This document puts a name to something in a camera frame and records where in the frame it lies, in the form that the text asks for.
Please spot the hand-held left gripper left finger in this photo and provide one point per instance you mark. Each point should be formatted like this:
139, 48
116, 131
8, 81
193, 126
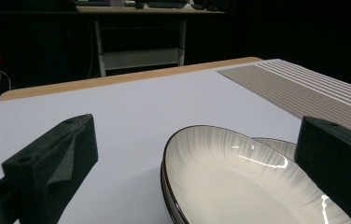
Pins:
39, 174

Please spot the white board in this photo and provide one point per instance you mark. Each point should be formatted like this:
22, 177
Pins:
133, 112

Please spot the black keyboard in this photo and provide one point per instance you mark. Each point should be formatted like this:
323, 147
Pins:
165, 5

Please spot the striped woven placemat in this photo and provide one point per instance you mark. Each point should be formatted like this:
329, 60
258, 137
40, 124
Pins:
313, 90

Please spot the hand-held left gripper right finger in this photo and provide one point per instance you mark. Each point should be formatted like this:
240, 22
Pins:
335, 161

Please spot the wooden table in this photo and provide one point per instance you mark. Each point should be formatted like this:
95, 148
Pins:
102, 82

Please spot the white ribbed plate dark rim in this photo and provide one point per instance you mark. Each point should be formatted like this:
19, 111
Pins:
226, 186
274, 146

